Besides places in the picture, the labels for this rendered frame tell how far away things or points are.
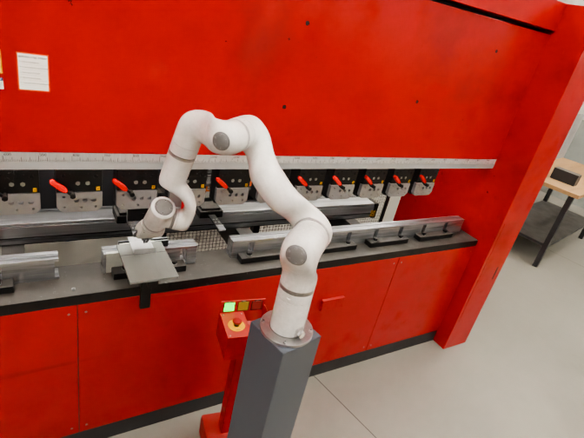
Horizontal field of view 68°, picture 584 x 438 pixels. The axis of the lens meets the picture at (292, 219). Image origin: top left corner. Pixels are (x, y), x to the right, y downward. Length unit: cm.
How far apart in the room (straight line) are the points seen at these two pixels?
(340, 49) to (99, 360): 165
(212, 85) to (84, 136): 48
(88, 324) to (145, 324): 23
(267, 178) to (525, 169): 196
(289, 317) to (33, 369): 108
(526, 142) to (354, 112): 123
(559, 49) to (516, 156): 62
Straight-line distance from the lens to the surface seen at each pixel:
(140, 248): 185
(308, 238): 127
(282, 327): 150
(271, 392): 162
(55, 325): 194
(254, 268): 208
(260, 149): 136
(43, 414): 227
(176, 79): 168
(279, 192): 131
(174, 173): 147
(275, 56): 181
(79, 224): 213
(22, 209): 177
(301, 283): 139
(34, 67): 161
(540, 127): 293
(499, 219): 305
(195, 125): 138
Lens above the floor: 201
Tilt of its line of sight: 26 degrees down
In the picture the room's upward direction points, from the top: 13 degrees clockwise
